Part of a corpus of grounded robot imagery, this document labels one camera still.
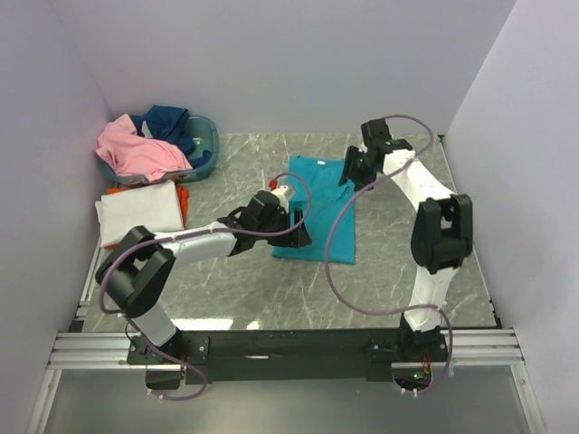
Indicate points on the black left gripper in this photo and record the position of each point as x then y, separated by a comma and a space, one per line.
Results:
298, 239

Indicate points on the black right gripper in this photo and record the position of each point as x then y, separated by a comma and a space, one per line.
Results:
349, 172

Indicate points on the teal t shirt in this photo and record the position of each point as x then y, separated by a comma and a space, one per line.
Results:
328, 201

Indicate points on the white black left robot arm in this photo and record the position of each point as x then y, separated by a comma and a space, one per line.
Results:
135, 273

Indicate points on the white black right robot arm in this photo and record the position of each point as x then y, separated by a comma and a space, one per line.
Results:
442, 235

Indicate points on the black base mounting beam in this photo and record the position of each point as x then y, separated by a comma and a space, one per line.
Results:
261, 355

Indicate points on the folded orange t shirt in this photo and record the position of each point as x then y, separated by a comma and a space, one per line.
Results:
182, 196

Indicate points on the blue plastic basket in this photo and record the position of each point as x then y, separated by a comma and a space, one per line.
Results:
204, 134

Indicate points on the folded white t shirt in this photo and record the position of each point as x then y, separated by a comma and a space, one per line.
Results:
140, 212

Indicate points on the navy blue t shirt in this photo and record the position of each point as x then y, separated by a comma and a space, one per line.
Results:
165, 123

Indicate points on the pink t shirt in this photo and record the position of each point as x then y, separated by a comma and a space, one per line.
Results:
128, 154

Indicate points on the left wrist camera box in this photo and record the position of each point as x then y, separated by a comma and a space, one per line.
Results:
284, 192

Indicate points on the aluminium frame rail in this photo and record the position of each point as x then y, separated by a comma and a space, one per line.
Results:
102, 351

